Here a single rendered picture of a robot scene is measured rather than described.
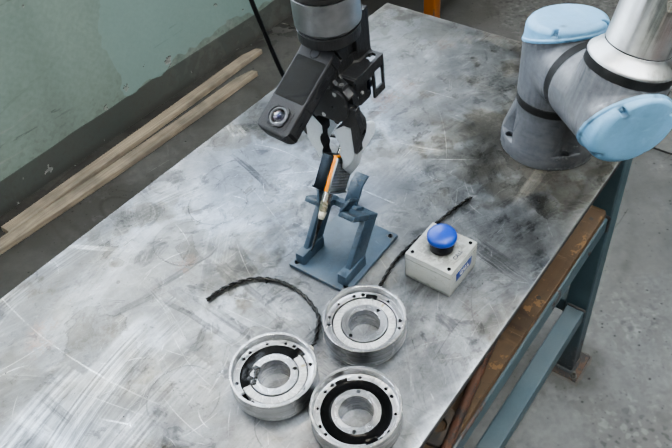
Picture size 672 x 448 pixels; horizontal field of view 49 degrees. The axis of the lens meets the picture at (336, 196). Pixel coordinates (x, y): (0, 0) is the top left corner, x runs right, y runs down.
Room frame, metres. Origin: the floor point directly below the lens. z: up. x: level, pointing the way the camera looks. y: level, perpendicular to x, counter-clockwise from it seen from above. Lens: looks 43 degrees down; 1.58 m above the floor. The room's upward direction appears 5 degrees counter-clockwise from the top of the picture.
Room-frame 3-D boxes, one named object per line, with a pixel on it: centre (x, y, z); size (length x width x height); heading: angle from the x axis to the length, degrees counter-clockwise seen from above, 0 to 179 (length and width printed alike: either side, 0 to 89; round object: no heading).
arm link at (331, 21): (0.73, -0.01, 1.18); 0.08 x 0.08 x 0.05
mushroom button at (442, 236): (0.67, -0.13, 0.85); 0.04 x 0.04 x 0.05
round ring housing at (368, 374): (0.45, 0.00, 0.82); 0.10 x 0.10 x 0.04
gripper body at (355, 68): (0.73, -0.02, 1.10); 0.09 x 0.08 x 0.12; 141
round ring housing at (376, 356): (0.57, -0.02, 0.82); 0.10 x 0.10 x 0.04
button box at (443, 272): (0.67, -0.14, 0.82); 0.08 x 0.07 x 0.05; 139
